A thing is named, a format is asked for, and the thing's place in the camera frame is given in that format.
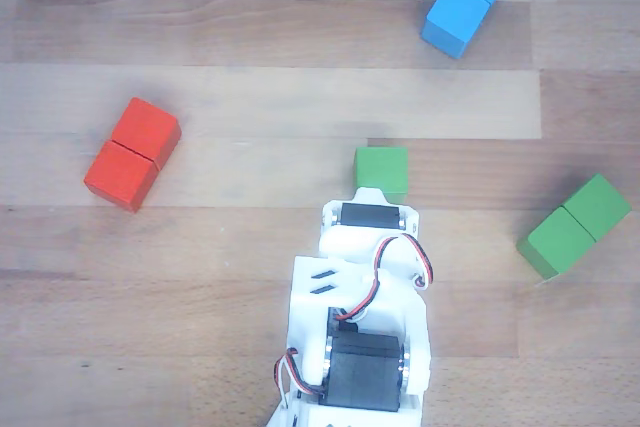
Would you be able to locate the small green wooden cube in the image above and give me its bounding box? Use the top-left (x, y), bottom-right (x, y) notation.
top-left (353, 146), bottom-right (410, 204)

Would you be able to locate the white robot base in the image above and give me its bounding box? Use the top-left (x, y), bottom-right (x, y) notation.
top-left (267, 393), bottom-right (424, 427)

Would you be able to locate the red wooden block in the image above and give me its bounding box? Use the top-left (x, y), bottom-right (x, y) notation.
top-left (83, 96), bottom-right (183, 214)

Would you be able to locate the blue wooden block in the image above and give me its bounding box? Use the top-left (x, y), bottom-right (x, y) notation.
top-left (420, 0), bottom-right (517, 60)

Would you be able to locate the green wooden block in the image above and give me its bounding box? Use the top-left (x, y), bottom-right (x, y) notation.
top-left (515, 173), bottom-right (633, 282)

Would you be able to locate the short red black servo cable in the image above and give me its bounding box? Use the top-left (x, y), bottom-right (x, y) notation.
top-left (335, 233), bottom-right (435, 323)

